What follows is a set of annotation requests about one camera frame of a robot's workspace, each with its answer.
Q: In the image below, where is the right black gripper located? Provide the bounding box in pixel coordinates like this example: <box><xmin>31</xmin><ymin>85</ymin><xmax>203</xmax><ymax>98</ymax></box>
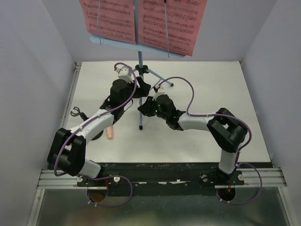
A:
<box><xmin>137</xmin><ymin>96</ymin><xmax>168</xmax><ymax>121</ymax></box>

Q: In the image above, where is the left aluminium edge rail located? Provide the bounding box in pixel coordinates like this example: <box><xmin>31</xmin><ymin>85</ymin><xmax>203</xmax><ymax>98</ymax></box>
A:
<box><xmin>51</xmin><ymin>61</ymin><xmax>82</xmax><ymax>162</ymax></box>

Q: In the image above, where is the left pink sheet music page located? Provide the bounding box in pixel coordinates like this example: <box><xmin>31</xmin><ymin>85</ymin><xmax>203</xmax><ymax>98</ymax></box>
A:
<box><xmin>79</xmin><ymin>0</ymin><xmax>136</xmax><ymax>44</ymax></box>

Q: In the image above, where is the right pink sheet music page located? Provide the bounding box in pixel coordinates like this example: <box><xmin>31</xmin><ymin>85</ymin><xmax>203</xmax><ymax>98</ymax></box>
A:
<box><xmin>138</xmin><ymin>0</ymin><xmax>207</xmax><ymax>56</ymax></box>

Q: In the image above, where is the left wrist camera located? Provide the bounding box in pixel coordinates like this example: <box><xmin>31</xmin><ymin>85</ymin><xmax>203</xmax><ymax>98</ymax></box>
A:
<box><xmin>115</xmin><ymin>66</ymin><xmax>134</xmax><ymax>83</ymax></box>

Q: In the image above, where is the pink sheet music page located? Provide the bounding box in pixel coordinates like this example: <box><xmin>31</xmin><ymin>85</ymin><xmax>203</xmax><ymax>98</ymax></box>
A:
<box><xmin>79</xmin><ymin>0</ymin><xmax>136</xmax><ymax>44</ymax></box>
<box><xmin>138</xmin><ymin>0</ymin><xmax>207</xmax><ymax>56</ymax></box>

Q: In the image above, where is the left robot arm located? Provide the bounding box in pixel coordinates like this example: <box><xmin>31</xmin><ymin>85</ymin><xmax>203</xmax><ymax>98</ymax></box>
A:
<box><xmin>47</xmin><ymin>77</ymin><xmax>151</xmax><ymax>186</ymax></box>

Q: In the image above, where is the black microphone stand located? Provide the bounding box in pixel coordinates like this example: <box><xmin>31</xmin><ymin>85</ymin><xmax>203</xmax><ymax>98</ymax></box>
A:
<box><xmin>70</xmin><ymin>106</ymin><xmax>103</xmax><ymax>141</ymax></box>

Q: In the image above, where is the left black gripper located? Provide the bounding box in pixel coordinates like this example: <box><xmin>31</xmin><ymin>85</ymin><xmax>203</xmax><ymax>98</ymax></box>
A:
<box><xmin>121</xmin><ymin>76</ymin><xmax>151</xmax><ymax>107</ymax></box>

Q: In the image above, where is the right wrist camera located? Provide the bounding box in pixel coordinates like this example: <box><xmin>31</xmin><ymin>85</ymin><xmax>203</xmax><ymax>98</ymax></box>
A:
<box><xmin>152</xmin><ymin>85</ymin><xmax>165</xmax><ymax>101</ymax></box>

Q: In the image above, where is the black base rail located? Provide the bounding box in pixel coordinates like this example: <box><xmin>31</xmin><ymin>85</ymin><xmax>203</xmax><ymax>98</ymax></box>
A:
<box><xmin>77</xmin><ymin>162</ymin><xmax>244</xmax><ymax>197</ymax></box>

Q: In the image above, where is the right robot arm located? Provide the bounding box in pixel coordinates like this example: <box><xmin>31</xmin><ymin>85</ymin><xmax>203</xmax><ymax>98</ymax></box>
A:
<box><xmin>138</xmin><ymin>94</ymin><xmax>251</xmax><ymax>185</ymax></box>

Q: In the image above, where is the blue music stand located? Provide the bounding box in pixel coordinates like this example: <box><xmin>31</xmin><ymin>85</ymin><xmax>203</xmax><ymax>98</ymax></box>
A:
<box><xmin>90</xmin><ymin>34</ymin><xmax>185</xmax><ymax>131</ymax></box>

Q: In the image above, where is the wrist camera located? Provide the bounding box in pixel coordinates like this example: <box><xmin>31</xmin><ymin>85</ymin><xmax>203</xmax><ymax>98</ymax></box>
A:
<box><xmin>152</xmin><ymin>85</ymin><xmax>165</xmax><ymax>101</ymax></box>
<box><xmin>115</xmin><ymin>66</ymin><xmax>134</xmax><ymax>83</ymax></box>

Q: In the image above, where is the metal front plate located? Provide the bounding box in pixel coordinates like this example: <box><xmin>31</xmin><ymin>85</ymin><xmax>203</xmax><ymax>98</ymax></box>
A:
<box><xmin>27</xmin><ymin>187</ymin><xmax>301</xmax><ymax>226</ymax></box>

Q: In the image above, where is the pink microphone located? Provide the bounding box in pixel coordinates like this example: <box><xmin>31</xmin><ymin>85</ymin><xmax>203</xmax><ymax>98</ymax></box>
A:
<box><xmin>106</xmin><ymin>126</ymin><xmax>114</xmax><ymax>140</ymax></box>

